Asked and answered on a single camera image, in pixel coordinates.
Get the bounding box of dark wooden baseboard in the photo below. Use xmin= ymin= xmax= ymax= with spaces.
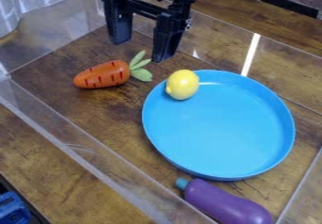
xmin=260 ymin=0 xmax=319 ymax=19

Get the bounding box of round blue tray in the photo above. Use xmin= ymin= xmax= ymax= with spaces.
xmin=142 ymin=70 xmax=296 ymax=181

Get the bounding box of orange toy carrot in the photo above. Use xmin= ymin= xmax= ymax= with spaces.
xmin=74 ymin=51 xmax=153 ymax=88

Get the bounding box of purple toy eggplant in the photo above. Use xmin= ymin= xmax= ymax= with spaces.
xmin=176 ymin=178 xmax=273 ymax=224

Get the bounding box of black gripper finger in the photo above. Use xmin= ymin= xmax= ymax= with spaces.
xmin=105 ymin=0 xmax=134 ymax=44
xmin=153 ymin=10 xmax=186 ymax=63

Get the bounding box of yellow toy lemon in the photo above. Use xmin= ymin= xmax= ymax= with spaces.
xmin=165 ymin=70 xmax=200 ymax=100

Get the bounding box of blue plastic object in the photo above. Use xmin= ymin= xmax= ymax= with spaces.
xmin=0 ymin=191 xmax=33 ymax=224

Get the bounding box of clear acrylic enclosure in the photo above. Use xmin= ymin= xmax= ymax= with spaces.
xmin=0 ymin=0 xmax=322 ymax=224

